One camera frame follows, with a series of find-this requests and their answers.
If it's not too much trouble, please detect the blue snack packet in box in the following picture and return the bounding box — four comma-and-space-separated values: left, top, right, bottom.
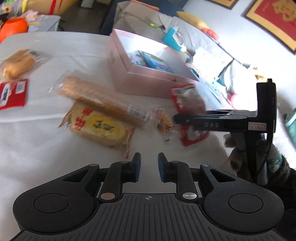
128, 50, 173, 73

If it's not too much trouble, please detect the yellow rice cracker pack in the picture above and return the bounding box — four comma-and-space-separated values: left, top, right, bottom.
60, 102, 135, 157

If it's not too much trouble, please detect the gloved right hand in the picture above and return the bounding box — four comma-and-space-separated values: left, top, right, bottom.
224, 133, 290, 187

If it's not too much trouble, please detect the grey covered sofa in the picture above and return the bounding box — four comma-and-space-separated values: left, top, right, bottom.
109, 1, 267, 110

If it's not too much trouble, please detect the pink cardboard gift box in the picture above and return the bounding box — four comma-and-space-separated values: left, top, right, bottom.
106, 29, 198, 98

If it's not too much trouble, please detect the yellow sofa with ribbon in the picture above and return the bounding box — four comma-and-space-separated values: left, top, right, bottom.
26, 0, 78, 16

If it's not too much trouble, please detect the orange pumpkin bowl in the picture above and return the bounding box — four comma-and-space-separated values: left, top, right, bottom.
0, 18, 29, 42

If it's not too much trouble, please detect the red gold framed picture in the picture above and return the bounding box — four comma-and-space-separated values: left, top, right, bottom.
244, 0, 296, 54

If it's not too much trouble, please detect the round bread bun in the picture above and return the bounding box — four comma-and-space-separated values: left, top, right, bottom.
1, 49, 51, 82

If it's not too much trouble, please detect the small wrapped candy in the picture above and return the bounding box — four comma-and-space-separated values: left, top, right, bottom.
156, 108, 176, 142

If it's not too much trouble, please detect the white side table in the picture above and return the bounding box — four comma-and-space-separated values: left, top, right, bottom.
28, 15, 61, 32

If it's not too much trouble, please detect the red white snack bag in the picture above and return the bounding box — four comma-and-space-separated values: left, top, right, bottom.
171, 84, 209, 147

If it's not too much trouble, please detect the long wafer biscuit pack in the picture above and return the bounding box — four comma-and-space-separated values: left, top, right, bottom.
51, 75, 161, 127

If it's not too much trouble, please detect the yellow cushion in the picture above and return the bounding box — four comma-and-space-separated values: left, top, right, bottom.
176, 11, 209, 30

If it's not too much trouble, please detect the red snack packet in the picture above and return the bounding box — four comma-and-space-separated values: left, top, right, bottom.
0, 79, 29, 110

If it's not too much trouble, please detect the teal tape dispenser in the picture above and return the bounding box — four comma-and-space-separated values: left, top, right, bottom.
163, 27, 187, 52

